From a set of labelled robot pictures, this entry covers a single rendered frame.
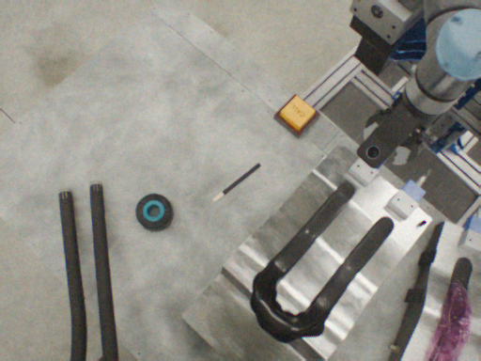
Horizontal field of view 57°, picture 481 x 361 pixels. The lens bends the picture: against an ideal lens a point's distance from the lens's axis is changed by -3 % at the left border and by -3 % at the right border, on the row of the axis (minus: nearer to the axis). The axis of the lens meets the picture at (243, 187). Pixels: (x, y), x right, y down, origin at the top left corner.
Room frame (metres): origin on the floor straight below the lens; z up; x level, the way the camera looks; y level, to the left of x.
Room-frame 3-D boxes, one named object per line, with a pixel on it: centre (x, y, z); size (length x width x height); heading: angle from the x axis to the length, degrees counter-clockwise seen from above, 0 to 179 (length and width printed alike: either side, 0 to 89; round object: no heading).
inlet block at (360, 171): (0.37, -0.28, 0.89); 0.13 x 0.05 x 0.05; 142
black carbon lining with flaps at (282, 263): (0.13, -0.17, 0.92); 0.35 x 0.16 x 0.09; 142
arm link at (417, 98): (0.36, -0.26, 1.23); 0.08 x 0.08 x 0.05
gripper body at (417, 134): (0.36, -0.27, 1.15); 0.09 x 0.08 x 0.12; 142
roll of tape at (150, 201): (0.23, 0.19, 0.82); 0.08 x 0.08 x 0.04
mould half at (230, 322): (0.13, -0.15, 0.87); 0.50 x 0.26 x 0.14; 142
